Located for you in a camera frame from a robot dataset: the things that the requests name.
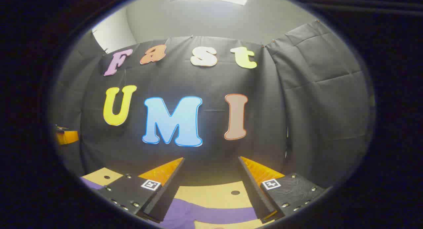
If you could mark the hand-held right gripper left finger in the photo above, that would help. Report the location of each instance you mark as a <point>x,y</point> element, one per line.
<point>165,196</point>

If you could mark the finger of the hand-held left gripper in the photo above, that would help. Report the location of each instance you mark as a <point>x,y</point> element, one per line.
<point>67,137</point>

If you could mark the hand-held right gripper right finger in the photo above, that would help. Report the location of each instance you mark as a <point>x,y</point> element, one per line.
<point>256,192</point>

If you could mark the purple button shirt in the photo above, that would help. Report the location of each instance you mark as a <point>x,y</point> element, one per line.
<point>211,214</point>

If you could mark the black backdrop cloth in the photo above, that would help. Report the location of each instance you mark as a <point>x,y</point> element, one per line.
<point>165,80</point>

